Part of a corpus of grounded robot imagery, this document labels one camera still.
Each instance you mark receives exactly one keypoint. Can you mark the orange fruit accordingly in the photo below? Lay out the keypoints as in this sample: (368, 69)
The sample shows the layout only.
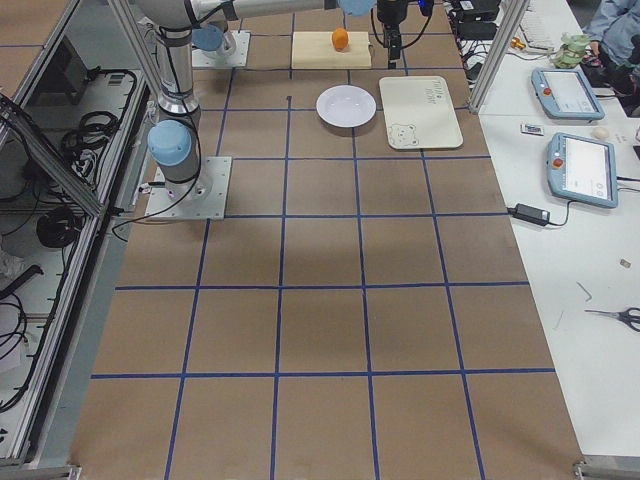
(340, 39)

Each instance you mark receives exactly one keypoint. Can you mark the far blue teach pendant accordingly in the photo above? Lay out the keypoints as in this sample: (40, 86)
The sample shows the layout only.
(566, 94)

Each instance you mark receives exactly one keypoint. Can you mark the black scissors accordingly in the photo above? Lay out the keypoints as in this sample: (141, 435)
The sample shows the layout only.
(629, 316)

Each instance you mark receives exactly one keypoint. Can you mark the white keyboard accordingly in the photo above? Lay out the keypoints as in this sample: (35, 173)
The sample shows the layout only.
(533, 32)

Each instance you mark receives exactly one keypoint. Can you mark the pale green bear tray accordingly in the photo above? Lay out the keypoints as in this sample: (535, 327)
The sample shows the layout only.
(419, 113)

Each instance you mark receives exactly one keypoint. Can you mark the person in blue jacket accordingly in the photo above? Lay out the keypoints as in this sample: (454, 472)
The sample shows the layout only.
(612, 27)

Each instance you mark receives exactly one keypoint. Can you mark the hex key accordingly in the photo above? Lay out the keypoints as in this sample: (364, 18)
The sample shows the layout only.
(588, 295)

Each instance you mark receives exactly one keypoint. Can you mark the brass cylinder part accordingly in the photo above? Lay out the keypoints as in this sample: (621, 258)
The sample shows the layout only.
(518, 44)

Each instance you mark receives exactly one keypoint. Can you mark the black power adapter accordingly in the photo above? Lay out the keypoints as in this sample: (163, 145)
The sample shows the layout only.
(529, 214)

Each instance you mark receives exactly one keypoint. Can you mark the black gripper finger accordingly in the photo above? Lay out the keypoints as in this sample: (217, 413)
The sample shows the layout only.
(393, 46)

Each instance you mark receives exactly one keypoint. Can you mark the small white label box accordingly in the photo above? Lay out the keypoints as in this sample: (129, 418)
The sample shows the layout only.
(532, 129)

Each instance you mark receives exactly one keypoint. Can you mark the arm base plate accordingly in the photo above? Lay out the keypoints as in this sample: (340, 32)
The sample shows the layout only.
(237, 60)
(200, 199)

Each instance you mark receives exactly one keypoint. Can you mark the near blue teach pendant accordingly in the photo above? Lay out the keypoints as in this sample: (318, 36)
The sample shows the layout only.
(583, 170)

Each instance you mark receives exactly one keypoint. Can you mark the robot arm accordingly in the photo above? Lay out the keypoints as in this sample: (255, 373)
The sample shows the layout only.
(175, 21)
(214, 41)

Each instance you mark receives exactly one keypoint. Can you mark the white round plate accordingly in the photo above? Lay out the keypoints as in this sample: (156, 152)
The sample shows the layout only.
(346, 106)

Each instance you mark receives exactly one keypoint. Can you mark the wooden cutting board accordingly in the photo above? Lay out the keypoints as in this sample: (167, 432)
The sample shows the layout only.
(315, 51)

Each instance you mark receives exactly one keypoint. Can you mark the aluminium frame post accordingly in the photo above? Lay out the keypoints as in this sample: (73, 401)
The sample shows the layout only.
(513, 12)

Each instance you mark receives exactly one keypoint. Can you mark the blue teach pendant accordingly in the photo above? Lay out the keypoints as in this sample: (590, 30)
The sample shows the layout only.
(583, 170)
(566, 94)

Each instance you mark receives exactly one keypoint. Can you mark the beige egg shaped object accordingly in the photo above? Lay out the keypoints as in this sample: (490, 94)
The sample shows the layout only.
(600, 133)

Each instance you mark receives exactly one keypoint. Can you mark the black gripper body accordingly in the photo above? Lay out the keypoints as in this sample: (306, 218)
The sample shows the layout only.
(387, 12)

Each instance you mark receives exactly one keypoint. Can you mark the green tape roll stack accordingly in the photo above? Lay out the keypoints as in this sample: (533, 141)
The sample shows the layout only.
(571, 51)

